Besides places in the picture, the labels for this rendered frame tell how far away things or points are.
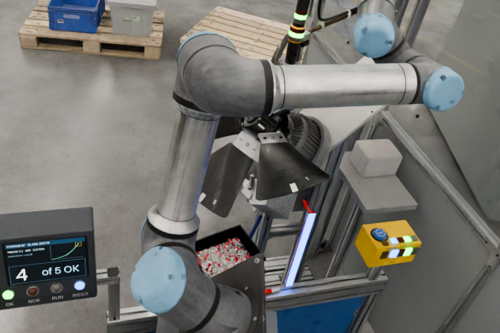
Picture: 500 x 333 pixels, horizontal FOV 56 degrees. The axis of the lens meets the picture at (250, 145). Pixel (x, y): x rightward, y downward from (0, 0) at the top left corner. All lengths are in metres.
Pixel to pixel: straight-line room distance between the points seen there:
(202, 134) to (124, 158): 2.38
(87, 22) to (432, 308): 3.56
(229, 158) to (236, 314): 0.73
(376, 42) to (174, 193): 0.50
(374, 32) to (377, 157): 1.13
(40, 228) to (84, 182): 1.98
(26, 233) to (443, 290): 1.53
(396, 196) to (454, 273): 0.36
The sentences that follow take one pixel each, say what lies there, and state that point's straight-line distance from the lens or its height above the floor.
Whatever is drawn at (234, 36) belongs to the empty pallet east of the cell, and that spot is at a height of 0.14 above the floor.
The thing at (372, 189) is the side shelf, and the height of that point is 0.86.
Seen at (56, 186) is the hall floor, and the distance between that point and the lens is 3.11.
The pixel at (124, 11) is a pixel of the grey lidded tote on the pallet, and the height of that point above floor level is 0.38.
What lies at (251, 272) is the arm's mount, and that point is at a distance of 1.12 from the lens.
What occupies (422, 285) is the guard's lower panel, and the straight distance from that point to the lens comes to 2.18.
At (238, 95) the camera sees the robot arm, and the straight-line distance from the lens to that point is 0.76.
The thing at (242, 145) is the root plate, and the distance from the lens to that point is 1.64.
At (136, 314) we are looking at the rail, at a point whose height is 0.86.
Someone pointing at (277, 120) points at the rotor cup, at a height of 1.21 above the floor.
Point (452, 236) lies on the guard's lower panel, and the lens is 1.97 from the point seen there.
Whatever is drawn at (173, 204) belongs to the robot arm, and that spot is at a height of 1.38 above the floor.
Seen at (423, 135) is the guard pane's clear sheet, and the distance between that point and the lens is 2.06.
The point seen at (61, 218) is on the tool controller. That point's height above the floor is 1.24.
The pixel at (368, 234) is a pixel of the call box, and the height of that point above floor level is 1.07.
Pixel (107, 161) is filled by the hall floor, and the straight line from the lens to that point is 3.26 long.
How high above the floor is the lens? 2.09
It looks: 37 degrees down
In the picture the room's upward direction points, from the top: 11 degrees clockwise
